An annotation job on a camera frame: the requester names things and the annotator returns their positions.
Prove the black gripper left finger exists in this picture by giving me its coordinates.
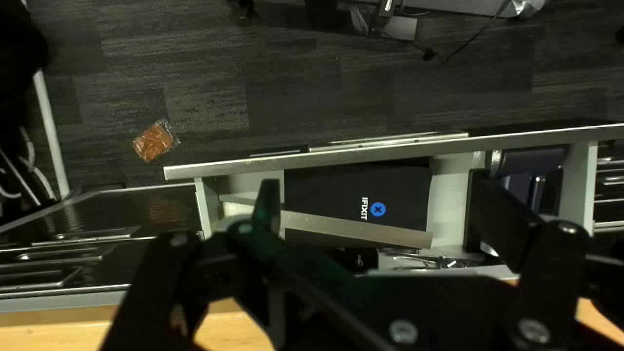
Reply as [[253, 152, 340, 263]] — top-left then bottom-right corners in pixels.
[[251, 179, 280, 239]]

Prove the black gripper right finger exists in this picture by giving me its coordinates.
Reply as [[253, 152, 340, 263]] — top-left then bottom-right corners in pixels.
[[467, 169, 543, 272]]

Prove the open grey metal drawer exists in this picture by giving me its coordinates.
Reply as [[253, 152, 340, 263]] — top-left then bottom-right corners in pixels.
[[163, 122, 624, 267]]

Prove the black box in drawer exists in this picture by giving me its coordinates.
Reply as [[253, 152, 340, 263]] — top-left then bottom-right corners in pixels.
[[284, 161, 430, 230]]

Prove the grey drawer cabinet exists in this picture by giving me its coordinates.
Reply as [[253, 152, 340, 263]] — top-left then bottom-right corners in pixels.
[[0, 183, 196, 311]]

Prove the orange wrapper on floor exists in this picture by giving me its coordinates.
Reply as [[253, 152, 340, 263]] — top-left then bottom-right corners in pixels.
[[132, 118, 178, 161]]

